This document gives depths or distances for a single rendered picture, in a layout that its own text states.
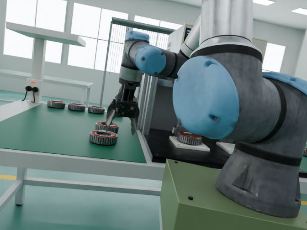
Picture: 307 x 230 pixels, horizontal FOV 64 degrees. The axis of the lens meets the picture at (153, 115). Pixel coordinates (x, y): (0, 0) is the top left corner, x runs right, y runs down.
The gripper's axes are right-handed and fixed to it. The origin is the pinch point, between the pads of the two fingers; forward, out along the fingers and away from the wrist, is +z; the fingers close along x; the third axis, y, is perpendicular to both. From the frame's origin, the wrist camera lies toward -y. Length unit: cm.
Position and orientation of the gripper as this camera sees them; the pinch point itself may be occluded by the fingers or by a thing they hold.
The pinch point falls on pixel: (120, 130)
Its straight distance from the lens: 91.0
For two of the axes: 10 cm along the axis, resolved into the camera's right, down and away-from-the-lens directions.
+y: 1.5, 4.0, -9.0
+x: 9.7, 1.3, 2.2
